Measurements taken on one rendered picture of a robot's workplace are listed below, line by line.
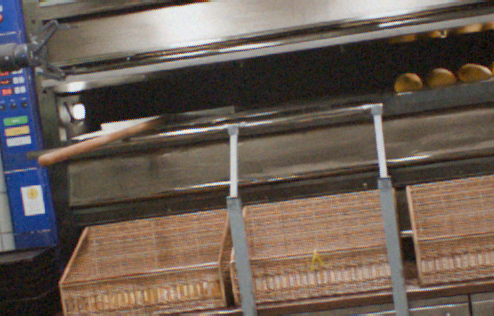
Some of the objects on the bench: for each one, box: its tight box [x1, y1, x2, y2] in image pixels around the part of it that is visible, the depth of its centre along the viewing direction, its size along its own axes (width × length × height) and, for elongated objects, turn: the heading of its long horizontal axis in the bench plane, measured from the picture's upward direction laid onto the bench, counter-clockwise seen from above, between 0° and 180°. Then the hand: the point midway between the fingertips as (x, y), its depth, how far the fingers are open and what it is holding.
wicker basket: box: [405, 171, 494, 286], centre depth 410 cm, size 49×56×28 cm
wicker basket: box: [59, 209, 234, 316], centre depth 429 cm, size 49×56×28 cm
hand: (79, 47), depth 395 cm, fingers open, 13 cm apart
